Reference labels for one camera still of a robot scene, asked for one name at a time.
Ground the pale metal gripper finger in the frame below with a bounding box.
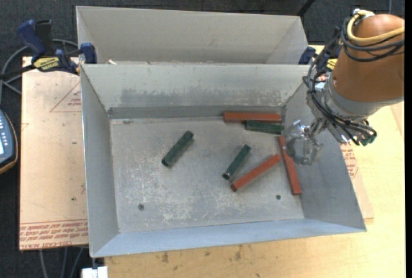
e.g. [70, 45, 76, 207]
[296, 138, 324, 165]
[282, 120, 310, 157]

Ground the dark green flat block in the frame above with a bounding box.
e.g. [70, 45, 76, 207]
[221, 144, 252, 181]
[244, 120, 286, 135]
[161, 130, 195, 169]

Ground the red-brown flat block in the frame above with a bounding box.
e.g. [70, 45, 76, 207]
[230, 153, 283, 193]
[223, 111, 283, 124]
[277, 136, 303, 196]

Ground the grey metal bin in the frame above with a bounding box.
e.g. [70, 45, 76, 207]
[75, 5, 367, 259]

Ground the brown cardboard board red print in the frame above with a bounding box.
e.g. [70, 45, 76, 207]
[19, 56, 376, 252]

